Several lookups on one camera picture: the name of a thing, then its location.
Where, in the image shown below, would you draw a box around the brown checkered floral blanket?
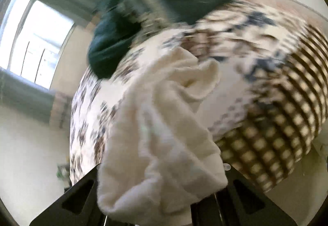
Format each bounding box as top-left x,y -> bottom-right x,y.
69,0 -> 327,191

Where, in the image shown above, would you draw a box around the bright window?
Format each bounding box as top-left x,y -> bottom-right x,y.
1,0 -> 74,89

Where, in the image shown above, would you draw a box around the white fleece pants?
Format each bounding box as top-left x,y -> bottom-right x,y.
97,48 -> 227,225

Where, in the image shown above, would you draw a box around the dark green garment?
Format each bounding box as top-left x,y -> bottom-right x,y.
88,0 -> 232,79

